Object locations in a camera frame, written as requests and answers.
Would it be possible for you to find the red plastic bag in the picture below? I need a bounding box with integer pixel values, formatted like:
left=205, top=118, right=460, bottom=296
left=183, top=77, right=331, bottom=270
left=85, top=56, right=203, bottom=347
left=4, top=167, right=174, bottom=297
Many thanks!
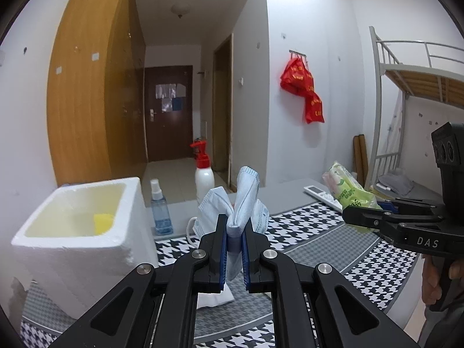
left=280, top=56, right=324, bottom=124

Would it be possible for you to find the white pump bottle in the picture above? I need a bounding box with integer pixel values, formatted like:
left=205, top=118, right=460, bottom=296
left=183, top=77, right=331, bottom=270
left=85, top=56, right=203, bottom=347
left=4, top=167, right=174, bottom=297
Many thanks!
left=189, top=141, right=215, bottom=205

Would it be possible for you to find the yellow foam net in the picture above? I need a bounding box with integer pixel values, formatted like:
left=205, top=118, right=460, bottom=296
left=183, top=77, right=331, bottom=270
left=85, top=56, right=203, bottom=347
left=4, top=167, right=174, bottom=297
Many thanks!
left=93, top=213, right=116, bottom=235

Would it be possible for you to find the blue spray bottle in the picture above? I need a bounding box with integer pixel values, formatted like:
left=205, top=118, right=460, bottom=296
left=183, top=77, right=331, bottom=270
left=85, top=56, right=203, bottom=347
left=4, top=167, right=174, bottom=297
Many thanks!
left=150, top=179, right=174, bottom=235

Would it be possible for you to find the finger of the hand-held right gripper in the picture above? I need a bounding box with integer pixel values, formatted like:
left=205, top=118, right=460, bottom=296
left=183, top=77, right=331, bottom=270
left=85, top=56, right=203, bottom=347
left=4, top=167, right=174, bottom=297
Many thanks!
left=342, top=205, right=404, bottom=235
left=374, top=197, right=442, bottom=217

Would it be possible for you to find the person's right hand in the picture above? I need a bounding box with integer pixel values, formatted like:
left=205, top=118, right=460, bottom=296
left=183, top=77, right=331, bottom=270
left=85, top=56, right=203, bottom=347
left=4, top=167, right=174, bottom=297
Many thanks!
left=421, top=255, right=442, bottom=302

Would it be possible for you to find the metal bunk bed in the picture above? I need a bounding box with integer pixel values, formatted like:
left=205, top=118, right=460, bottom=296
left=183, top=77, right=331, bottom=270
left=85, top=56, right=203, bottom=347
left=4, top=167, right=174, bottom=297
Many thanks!
left=369, top=26, right=464, bottom=204

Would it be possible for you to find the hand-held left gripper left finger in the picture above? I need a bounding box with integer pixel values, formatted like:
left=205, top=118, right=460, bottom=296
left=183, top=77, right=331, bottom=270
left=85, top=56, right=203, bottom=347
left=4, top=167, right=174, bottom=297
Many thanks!
left=47, top=215, right=228, bottom=348

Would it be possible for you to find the grey pillow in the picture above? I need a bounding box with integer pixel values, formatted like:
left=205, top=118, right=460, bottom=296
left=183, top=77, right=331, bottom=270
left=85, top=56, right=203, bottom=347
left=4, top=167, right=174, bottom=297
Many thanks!
left=377, top=172, right=414, bottom=196

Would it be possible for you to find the dark brown door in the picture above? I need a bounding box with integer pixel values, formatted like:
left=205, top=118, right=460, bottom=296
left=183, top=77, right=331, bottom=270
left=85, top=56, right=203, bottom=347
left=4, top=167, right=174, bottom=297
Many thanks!
left=144, top=65, right=193, bottom=162

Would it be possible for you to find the blue face mask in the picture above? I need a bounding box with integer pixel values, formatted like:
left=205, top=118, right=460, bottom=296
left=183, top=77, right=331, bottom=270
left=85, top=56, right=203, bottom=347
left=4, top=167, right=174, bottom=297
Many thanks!
left=186, top=166, right=271, bottom=283

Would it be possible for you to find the green wet wipes packet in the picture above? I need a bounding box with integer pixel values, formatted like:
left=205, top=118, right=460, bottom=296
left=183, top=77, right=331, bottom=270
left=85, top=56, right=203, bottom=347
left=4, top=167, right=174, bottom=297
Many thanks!
left=322, top=160, right=383, bottom=233

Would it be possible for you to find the wooden door frame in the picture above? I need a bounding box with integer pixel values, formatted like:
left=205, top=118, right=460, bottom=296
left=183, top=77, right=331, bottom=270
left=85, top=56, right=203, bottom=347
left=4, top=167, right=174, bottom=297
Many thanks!
left=212, top=33, right=233, bottom=191

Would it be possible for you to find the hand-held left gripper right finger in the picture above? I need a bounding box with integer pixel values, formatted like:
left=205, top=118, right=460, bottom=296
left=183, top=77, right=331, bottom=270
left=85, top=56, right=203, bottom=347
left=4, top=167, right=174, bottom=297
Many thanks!
left=242, top=221, right=417, bottom=348

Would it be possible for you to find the white remote control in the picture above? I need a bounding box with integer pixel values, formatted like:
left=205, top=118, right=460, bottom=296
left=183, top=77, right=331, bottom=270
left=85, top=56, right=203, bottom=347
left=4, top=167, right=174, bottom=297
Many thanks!
left=304, top=185, right=343, bottom=210

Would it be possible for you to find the wooden wardrobe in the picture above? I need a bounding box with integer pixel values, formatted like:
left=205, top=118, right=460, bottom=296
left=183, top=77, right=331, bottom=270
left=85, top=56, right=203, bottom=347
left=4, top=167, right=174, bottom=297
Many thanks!
left=46, top=0, right=147, bottom=186

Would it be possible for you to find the person's right forearm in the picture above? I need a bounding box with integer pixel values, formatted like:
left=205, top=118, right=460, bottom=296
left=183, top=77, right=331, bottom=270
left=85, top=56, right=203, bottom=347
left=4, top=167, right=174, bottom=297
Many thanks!
left=423, top=302, right=464, bottom=348

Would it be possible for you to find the white tissue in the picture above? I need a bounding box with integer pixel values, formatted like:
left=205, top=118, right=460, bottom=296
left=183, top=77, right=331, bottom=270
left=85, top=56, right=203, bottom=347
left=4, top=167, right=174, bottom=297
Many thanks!
left=196, top=283, right=236, bottom=310

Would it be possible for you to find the houndstooth table mat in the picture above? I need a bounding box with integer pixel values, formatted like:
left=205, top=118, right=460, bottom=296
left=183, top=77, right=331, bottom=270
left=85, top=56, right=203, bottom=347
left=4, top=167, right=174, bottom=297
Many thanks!
left=20, top=199, right=430, bottom=348

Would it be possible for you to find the white foam box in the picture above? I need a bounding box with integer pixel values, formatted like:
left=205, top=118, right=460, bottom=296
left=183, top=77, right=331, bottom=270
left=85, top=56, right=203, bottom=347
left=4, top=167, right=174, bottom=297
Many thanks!
left=11, top=177, right=160, bottom=320

